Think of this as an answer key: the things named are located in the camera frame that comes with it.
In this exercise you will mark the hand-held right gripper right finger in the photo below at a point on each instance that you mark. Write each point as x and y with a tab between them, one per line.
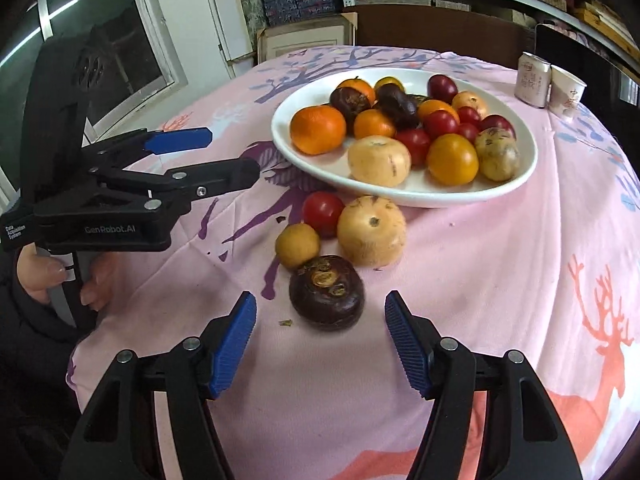
407	342

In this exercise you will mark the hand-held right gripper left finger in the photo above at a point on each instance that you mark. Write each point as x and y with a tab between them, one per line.
232	342

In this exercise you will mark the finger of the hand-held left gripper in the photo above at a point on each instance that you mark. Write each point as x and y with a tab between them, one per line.
180	140
225	175

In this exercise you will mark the large orange mandarin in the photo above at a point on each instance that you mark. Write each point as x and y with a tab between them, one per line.
317	129

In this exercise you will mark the white oval plate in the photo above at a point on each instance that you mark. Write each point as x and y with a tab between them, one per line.
450	194

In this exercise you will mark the yellow tomato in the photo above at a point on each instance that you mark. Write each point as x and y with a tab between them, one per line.
452	159
389	82

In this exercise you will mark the brown spotted yellow fruit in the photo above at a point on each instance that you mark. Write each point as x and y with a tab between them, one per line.
497	155

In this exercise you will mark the red cherry tomato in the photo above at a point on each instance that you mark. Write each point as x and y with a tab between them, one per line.
440	124
467	133
469	115

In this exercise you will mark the dark red plum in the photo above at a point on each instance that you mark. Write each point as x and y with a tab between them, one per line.
442	87
497	123

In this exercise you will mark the speckled orange fruit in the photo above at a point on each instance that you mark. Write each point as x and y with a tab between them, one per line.
470	101

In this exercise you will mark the person's left forearm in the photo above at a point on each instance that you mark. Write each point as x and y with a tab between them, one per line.
30	360

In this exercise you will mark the person's left hand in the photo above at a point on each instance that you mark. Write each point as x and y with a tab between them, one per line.
40	275

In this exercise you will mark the pink deer print tablecloth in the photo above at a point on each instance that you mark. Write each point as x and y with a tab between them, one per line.
475	270

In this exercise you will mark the small yellow-brown fruit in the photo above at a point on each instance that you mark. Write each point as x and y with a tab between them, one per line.
297	245

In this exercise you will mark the yellow potato rear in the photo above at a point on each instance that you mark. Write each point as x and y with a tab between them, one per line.
371	230

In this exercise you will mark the white framed window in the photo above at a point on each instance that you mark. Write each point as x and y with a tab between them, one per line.
125	35

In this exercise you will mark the white board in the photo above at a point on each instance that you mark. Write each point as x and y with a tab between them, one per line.
225	10

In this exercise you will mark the brown wooden board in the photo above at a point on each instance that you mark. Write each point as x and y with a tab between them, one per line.
440	30

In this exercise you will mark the white drink can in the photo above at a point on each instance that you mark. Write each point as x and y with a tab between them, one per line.
532	80

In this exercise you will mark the white paper cup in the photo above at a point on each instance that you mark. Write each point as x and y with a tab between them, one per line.
565	92

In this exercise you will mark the black glossy panel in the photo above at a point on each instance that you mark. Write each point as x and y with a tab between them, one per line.
600	70

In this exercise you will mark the pale wooden picture frame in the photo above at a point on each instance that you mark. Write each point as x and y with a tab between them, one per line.
300	40

